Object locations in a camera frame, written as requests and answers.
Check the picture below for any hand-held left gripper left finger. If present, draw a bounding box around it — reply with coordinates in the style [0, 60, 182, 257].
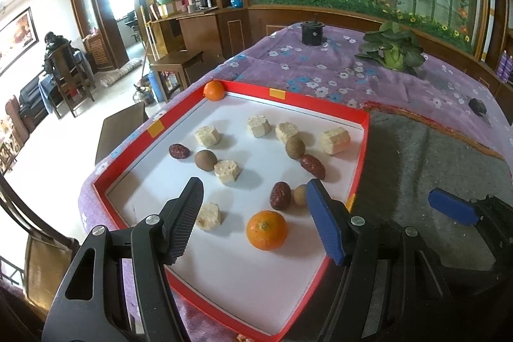
[42, 177, 205, 342]

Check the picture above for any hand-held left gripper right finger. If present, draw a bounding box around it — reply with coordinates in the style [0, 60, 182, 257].
[305, 178, 458, 342]

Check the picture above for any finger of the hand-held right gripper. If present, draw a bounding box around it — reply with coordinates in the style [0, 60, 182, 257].
[428, 188, 492, 227]

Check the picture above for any dark red jujube date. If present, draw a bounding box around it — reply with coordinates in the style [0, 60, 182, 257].
[300, 154, 327, 180]
[269, 182, 291, 211]
[169, 144, 191, 160]

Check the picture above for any large orange tangerine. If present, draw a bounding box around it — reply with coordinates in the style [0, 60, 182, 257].
[246, 210, 289, 251]

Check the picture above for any red shallow cardboard box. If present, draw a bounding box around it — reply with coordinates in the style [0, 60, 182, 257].
[93, 79, 370, 340]

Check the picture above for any small orange tangerine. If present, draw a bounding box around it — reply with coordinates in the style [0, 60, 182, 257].
[203, 81, 226, 101]

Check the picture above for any grey felt blanket red trim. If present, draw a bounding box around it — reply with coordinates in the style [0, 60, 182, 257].
[321, 102, 513, 342]

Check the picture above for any brown square stool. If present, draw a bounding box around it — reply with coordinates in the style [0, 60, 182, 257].
[95, 102, 149, 166]

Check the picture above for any metal kettle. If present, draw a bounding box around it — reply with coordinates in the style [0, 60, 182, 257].
[133, 83, 155, 106]

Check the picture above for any blue bottle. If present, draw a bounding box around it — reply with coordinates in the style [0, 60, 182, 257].
[148, 71, 161, 100]

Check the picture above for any dark wooden chair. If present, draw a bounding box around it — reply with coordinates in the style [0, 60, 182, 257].
[0, 174, 81, 327]

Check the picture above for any rolled floor mat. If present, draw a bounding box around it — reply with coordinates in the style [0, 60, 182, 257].
[100, 59, 143, 88]

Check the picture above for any green bok choy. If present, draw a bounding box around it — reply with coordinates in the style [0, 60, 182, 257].
[355, 21, 425, 71]

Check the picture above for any wooden side table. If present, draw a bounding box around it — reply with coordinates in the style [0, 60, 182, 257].
[149, 49, 204, 102]

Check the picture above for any wooden dining chair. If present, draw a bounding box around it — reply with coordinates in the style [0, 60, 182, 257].
[50, 43, 97, 118]

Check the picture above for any black cylindrical device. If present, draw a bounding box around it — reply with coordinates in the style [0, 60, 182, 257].
[300, 19, 323, 46]

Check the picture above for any wicker basket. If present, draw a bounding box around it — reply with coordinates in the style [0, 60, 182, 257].
[82, 33, 109, 72]

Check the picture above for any wooden counter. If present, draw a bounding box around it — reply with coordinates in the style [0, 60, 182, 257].
[150, 3, 249, 62]

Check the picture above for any black sofa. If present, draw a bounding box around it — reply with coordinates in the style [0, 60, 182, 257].
[18, 79, 51, 122]

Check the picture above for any white and gold panel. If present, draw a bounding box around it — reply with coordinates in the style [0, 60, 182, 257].
[483, 0, 498, 62]

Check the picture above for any framed wall painting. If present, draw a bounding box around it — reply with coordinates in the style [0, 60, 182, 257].
[0, 6, 38, 76]

